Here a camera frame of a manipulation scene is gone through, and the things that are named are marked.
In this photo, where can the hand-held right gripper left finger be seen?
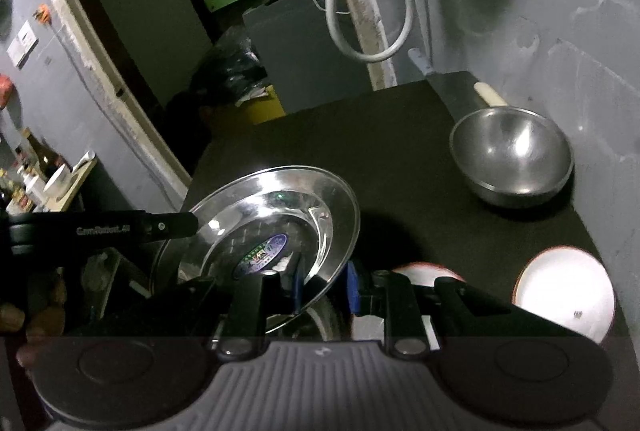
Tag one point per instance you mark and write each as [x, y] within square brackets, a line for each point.
[298, 283]

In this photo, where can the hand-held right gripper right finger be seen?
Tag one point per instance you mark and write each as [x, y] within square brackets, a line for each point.
[353, 291]

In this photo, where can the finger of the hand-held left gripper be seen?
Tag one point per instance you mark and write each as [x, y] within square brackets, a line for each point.
[170, 224]

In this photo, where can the plain steel plate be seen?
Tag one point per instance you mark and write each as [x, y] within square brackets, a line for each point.
[327, 318]

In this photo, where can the steel plate with sticker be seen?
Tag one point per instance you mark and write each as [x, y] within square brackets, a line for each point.
[280, 231]

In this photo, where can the white bowl red rim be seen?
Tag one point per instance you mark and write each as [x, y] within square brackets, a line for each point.
[565, 296]
[422, 272]

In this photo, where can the steel bowl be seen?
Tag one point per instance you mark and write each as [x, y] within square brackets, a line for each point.
[510, 156]

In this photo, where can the person's left hand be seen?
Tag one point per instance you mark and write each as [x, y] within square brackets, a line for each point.
[30, 318]

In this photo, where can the wooden board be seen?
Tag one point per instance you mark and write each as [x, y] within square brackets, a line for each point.
[75, 183]

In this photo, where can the white cup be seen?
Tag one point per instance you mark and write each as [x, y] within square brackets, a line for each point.
[56, 180]

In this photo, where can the yellow bin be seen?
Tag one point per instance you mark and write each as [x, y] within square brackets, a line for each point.
[260, 107]

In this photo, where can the black plastic bag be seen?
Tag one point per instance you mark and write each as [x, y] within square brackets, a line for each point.
[230, 66]

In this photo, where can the grey cabinet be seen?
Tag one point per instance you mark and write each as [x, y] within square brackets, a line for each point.
[300, 51]

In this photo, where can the white wall switch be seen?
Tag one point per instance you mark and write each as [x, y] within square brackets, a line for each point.
[22, 43]

